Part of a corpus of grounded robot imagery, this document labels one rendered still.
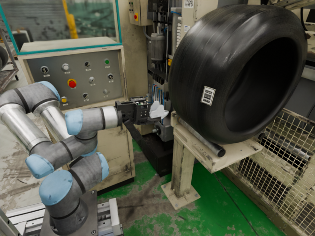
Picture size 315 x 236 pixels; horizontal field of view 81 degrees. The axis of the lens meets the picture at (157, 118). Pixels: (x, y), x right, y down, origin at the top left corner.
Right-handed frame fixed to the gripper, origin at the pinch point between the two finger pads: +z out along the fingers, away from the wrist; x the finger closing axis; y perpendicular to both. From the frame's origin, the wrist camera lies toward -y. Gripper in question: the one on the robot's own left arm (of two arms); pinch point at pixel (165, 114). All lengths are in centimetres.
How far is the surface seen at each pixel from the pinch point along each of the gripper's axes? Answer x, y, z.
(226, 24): -3.1, 33.5, 17.4
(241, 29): -8.9, 32.7, 18.4
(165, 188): 40, -107, 39
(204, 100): -10.0, 9.4, 8.9
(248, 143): -6, -25, 56
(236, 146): -4, -26, 48
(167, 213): 20, -110, 30
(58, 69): 66, 0, -34
